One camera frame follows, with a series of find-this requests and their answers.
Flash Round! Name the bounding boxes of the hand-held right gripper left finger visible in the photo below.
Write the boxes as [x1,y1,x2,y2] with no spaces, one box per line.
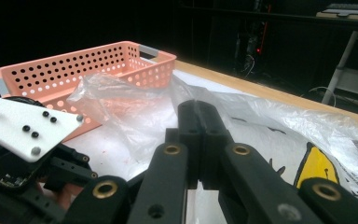
[166,100,204,189]

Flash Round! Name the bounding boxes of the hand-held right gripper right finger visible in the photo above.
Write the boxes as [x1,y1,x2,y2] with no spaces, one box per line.
[199,101,234,190]

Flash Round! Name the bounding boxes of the clear smiley plastic bag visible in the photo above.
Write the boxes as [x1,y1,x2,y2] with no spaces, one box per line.
[66,73,358,224]

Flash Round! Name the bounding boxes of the pink perforated plastic basket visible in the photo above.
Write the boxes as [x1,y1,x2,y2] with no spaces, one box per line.
[0,40,177,143]

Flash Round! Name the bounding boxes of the white board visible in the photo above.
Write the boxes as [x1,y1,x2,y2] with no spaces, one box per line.
[0,68,255,224]

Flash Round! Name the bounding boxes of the dark equipment with red light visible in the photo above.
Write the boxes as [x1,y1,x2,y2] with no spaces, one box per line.
[234,3,273,77]

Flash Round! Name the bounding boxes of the white frame desk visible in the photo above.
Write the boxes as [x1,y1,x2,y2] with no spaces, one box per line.
[315,8,358,105]

